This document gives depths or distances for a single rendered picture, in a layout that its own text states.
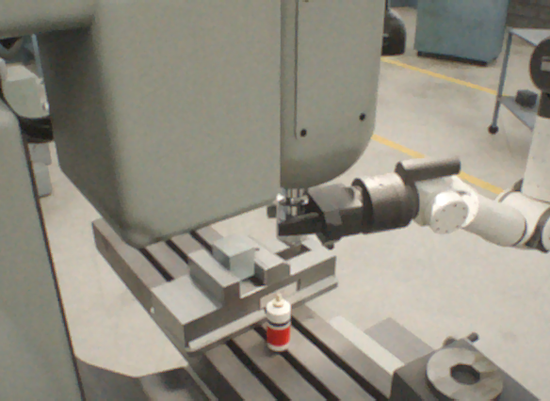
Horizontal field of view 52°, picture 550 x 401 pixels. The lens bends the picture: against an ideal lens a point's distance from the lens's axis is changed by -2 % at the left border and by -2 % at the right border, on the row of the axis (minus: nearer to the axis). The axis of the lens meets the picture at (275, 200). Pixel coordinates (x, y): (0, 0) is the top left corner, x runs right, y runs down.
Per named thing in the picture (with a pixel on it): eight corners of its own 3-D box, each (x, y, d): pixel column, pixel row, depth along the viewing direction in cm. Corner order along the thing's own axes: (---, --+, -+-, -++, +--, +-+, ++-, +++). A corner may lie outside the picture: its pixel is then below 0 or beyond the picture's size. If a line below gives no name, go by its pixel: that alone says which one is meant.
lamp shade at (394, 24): (412, 50, 87) (416, 8, 84) (392, 58, 82) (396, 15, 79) (371, 42, 90) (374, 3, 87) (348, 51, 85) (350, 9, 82)
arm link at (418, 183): (368, 208, 94) (428, 198, 96) (397, 249, 85) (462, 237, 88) (378, 149, 87) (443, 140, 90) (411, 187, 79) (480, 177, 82)
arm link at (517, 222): (443, 222, 99) (508, 248, 109) (486, 243, 91) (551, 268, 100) (468, 167, 98) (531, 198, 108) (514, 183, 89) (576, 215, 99)
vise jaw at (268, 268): (252, 247, 115) (251, 230, 113) (291, 275, 106) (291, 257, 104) (227, 256, 112) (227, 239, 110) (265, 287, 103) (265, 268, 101)
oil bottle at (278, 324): (281, 332, 102) (281, 283, 97) (294, 345, 100) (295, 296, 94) (262, 342, 100) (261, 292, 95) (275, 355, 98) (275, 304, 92)
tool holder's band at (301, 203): (271, 199, 84) (271, 192, 84) (301, 194, 85) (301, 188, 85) (282, 214, 80) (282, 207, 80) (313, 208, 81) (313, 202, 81)
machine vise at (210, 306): (294, 253, 125) (295, 209, 120) (340, 285, 115) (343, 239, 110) (150, 314, 107) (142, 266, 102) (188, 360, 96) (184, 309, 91)
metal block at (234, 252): (236, 260, 109) (235, 232, 106) (254, 274, 105) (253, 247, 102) (213, 269, 106) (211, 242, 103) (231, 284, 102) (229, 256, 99)
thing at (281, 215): (271, 231, 87) (271, 199, 84) (300, 226, 88) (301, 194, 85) (282, 247, 83) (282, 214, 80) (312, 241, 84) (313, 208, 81)
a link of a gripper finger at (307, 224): (276, 218, 80) (317, 212, 82) (277, 237, 82) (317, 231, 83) (280, 224, 79) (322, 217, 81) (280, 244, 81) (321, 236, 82)
